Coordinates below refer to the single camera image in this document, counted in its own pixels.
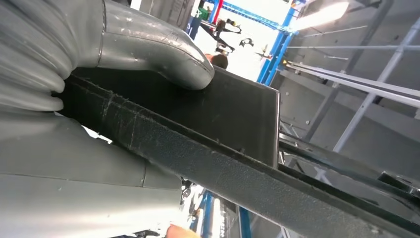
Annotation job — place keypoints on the person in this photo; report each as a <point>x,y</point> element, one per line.
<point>220,61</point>

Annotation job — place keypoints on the blue gantry frame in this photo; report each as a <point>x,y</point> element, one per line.
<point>277,49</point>

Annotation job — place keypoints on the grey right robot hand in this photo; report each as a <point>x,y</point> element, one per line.
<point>82,197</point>

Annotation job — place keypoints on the long ceiling light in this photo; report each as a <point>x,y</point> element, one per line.
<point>321,16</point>

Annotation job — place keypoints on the grey steel rail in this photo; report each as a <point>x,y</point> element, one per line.
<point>361,87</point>

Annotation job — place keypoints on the grey steel strut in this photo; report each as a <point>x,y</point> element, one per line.
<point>367,108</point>

